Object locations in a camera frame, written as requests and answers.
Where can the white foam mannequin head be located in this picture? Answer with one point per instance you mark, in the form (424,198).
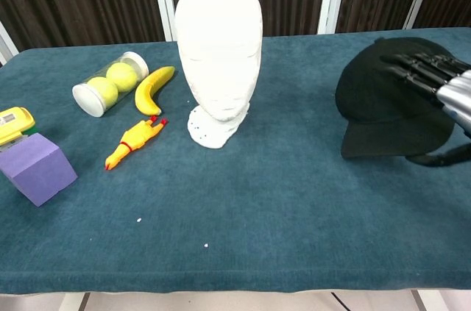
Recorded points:
(219,57)

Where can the right robot hand black silver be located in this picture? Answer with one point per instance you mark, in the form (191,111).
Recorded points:
(456,94)

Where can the white table leg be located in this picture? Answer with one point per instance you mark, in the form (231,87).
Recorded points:
(71,303)
(428,301)

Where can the yellow-green tennis ball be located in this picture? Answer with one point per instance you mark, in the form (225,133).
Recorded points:
(121,75)
(105,92)

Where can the teal velvet tablecloth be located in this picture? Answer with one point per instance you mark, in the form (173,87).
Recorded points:
(257,208)

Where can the yellow rubber chicken toy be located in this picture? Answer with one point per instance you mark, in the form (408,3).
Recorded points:
(134,138)

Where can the black baseball cap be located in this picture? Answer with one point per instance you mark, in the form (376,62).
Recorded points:
(379,105)

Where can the yellow toy banana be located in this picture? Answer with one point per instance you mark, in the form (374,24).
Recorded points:
(147,94)

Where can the purple foam block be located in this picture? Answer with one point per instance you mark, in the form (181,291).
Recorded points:
(37,167)

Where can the yellow handheld device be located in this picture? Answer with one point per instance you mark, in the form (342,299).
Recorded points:
(14,123)

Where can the clear tube with white caps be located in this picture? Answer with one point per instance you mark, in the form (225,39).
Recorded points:
(90,101)

